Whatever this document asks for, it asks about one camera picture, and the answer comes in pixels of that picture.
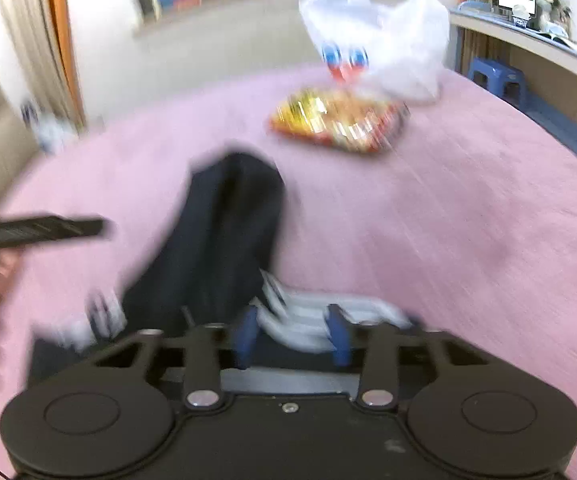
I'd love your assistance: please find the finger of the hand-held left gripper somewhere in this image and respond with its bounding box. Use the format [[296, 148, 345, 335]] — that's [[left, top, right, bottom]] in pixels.
[[0, 215, 114, 263]]

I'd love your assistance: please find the open book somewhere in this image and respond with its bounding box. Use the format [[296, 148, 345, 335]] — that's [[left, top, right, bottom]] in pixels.
[[542, 29, 577, 50]]

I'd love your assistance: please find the white plastic bag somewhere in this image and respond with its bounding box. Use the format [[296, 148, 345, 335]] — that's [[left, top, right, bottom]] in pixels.
[[298, 0, 451, 103]]

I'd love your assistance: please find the yellow red snack packet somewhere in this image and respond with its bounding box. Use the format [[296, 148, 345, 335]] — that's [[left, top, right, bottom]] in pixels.
[[268, 87, 411, 156]]

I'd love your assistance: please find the dark navy garment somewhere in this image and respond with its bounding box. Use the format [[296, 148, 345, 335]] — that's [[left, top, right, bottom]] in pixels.
[[31, 150, 419, 391]]

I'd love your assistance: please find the curved blue-edged desk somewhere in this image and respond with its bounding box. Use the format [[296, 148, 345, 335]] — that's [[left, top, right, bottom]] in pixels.
[[448, 2, 577, 111]]

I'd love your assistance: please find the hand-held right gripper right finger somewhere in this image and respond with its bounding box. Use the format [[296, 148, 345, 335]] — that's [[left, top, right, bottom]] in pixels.
[[324, 304, 494, 408]]

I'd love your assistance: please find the white blue packet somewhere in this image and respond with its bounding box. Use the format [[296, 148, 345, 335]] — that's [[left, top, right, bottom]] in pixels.
[[18, 97, 82, 156]]

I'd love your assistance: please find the blue plastic stool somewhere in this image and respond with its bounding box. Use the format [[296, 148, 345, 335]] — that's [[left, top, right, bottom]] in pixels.
[[468, 57, 529, 108]]

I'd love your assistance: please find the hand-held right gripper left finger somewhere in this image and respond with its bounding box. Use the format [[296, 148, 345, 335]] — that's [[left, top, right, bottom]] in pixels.
[[86, 305, 262, 408]]

